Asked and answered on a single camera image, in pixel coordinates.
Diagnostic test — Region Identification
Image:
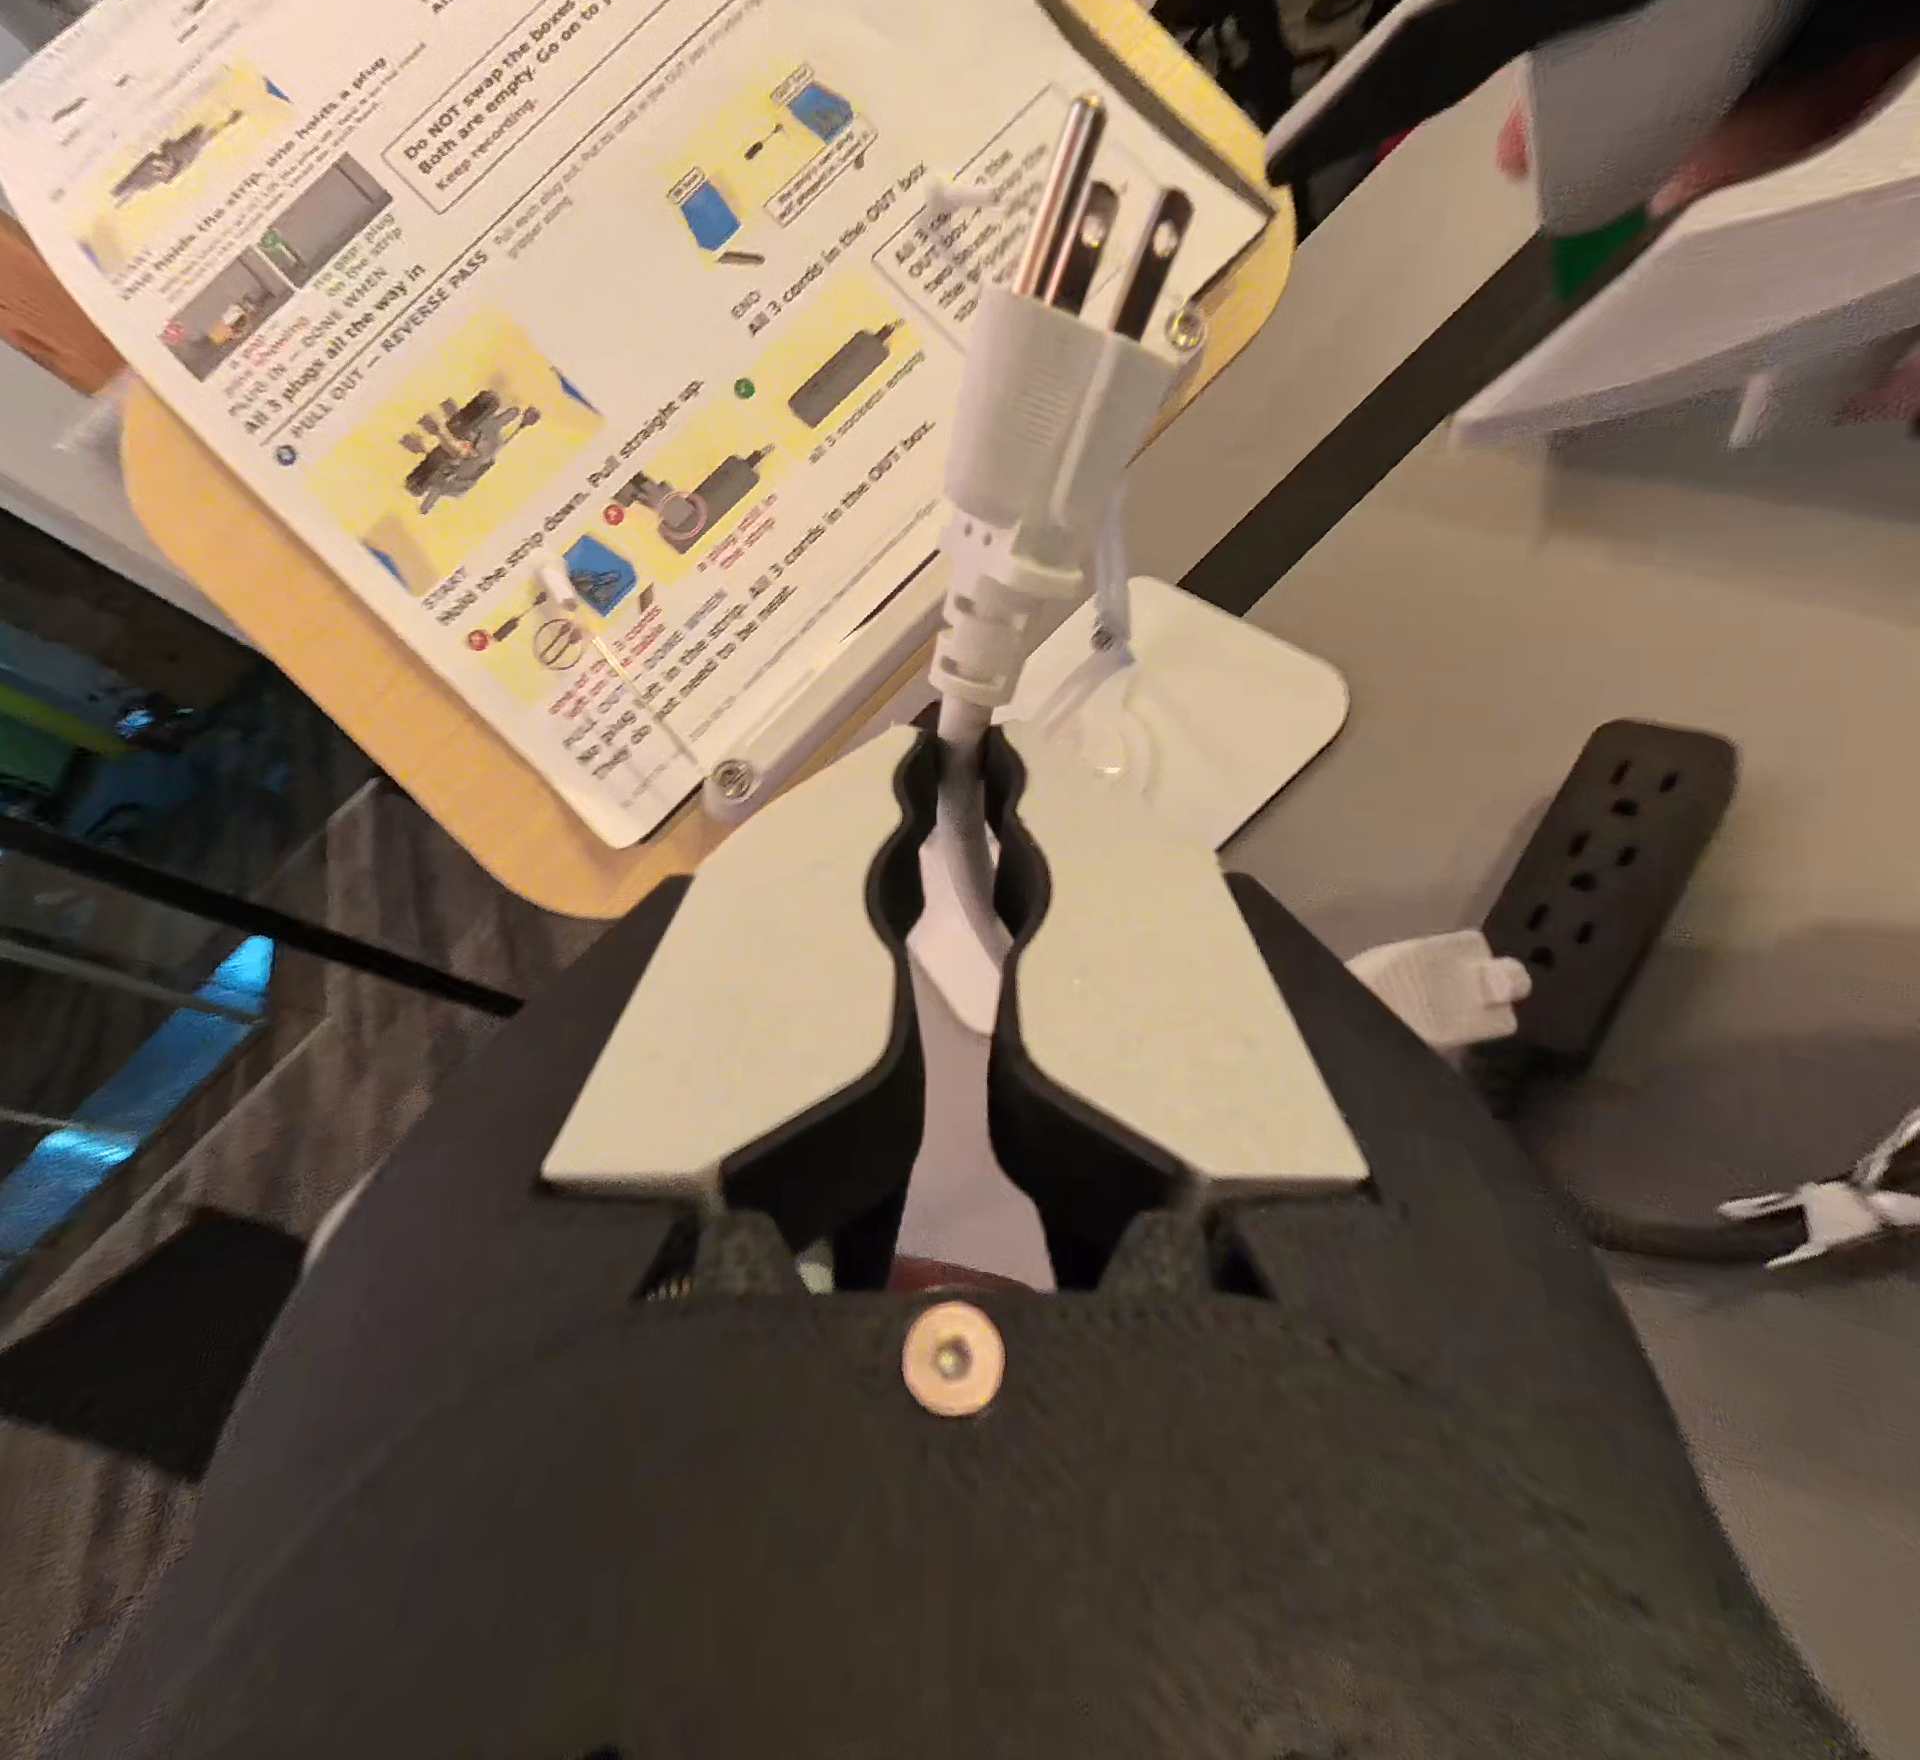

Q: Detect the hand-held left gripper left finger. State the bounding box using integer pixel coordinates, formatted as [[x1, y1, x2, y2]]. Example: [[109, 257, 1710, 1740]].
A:
[[537, 724, 942, 1238]]

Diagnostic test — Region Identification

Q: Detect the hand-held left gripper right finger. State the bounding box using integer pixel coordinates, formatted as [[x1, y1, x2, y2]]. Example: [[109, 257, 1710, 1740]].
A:
[[979, 729, 1374, 1252]]

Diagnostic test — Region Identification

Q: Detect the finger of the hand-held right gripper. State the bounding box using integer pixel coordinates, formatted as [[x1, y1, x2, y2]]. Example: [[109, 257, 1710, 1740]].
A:
[[1264, 0, 1824, 191], [1453, 132, 1920, 450]]

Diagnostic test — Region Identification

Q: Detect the black power strip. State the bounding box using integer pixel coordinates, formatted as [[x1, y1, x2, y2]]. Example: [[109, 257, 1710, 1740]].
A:
[[1476, 720, 1742, 1076]]

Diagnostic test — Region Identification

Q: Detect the white power cord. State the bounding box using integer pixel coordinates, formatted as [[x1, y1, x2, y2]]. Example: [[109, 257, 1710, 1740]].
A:
[[897, 88, 1536, 1051]]

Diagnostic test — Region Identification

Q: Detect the person's right hand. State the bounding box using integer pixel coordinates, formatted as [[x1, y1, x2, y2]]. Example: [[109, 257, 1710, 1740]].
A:
[[1650, 35, 1920, 224]]

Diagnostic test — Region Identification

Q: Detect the printed instruction sheet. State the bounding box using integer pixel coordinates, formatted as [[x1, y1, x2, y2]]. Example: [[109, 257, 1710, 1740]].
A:
[[0, 0, 1278, 850]]

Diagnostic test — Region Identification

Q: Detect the brown cardboard box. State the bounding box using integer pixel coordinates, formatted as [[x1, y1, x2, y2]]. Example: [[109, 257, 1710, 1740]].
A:
[[0, 215, 127, 398]]

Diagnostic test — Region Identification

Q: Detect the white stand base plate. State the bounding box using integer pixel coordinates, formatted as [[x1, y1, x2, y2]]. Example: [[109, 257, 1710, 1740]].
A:
[[1020, 575, 1351, 850]]

